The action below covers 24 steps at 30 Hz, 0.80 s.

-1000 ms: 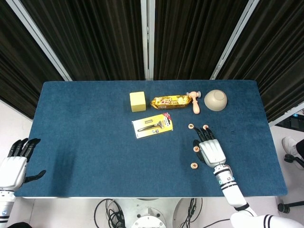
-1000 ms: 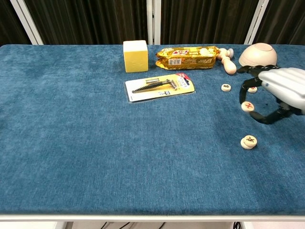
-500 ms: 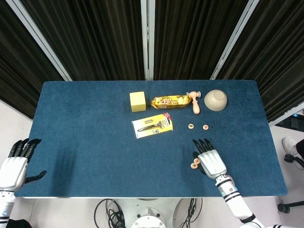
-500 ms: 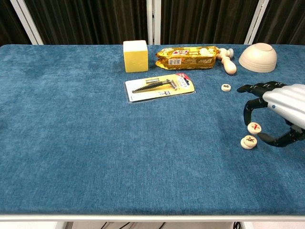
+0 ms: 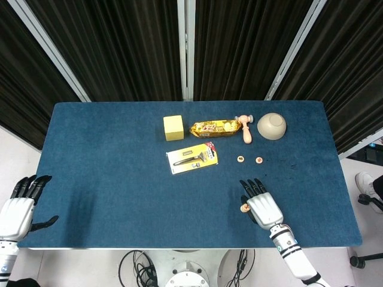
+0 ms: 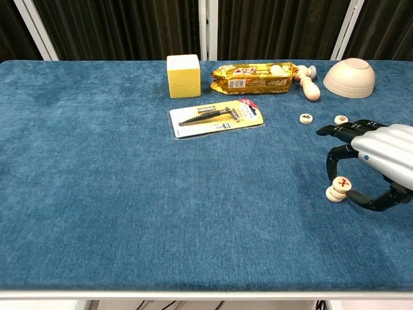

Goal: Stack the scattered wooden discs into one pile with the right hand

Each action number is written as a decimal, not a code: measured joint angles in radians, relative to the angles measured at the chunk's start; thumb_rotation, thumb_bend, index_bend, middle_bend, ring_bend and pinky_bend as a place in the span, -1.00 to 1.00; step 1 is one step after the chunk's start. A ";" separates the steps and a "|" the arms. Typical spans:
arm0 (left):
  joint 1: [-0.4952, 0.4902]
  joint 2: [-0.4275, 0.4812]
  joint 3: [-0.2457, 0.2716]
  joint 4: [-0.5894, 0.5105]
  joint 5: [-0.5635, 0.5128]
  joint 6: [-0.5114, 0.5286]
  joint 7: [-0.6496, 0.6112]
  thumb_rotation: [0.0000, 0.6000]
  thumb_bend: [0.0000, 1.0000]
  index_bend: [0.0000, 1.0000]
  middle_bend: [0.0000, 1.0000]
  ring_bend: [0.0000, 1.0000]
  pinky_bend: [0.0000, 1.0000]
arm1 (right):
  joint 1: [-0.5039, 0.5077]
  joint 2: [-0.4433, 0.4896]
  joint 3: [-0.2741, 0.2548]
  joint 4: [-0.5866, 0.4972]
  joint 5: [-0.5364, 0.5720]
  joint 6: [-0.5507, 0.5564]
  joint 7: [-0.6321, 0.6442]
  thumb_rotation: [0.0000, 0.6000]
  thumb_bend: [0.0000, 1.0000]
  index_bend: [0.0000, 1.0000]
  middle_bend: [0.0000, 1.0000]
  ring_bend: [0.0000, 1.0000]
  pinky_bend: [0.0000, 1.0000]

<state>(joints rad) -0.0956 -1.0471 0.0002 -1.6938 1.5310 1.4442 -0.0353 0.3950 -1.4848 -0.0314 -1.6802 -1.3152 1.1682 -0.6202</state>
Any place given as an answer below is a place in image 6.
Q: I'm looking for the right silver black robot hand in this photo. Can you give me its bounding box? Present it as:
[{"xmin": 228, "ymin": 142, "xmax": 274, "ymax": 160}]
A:
[{"xmin": 316, "ymin": 119, "xmax": 413, "ymax": 212}]

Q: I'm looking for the beige upturned bowl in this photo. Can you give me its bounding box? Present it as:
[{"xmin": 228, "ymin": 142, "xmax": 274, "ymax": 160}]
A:
[{"xmin": 323, "ymin": 57, "xmax": 376, "ymax": 99}]

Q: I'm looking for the wooden toy hammer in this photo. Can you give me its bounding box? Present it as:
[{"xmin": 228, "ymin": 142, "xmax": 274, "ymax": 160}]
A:
[{"xmin": 295, "ymin": 64, "xmax": 321, "ymax": 102}]

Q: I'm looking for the dark pleated curtain panel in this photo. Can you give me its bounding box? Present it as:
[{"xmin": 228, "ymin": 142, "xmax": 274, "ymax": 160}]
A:
[
  {"xmin": 30, "ymin": 0, "xmax": 201, "ymax": 61},
  {"xmin": 217, "ymin": 0, "xmax": 358, "ymax": 61},
  {"xmin": 341, "ymin": 0, "xmax": 413, "ymax": 62},
  {"xmin": 0, "ymin": 0, "xmax": 45, "ymax": 64}
]

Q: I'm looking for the gold snack package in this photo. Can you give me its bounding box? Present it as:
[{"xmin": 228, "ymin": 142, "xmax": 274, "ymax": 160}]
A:
[{"xmin": 210, "ymin": 62, "xmax": 303, "ymax": 96}]

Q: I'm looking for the razor in blister pack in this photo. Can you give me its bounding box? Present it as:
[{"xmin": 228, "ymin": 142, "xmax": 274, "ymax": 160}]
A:
[{"xmin": 168, "ymin": 99, "xmax": 265, "ymax": 139}]

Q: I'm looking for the yellow cube block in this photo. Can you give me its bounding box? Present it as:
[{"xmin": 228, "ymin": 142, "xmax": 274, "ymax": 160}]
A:
[{"xmin": 166, "ymin": 54, "xmax": 202, "ymax": 99}]

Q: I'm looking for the blue velvet table cover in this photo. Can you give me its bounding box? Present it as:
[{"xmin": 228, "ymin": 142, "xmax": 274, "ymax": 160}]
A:
[{"xmin": 0, "ymin": 59, "xmax": 413, "ymax": 291}]

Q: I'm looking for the white divider frame post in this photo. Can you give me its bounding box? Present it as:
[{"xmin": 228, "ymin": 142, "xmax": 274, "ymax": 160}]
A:
[
  {"xmin": 12, "ymin": 0, "xmax": 59, "ymax": 61},
  {"xmin": 197, "ymin": 0, "xmax": 219, "ymax": 61},
  {"xmin": 330, "ymin": 0, "xmax": 366, "ymax": 61}
]

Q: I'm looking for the white table frame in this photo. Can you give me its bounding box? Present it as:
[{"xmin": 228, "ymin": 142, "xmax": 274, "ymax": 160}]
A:
[{"xmin": 0, "ymin": 289, "xmax": 413, "ymax": 302}]

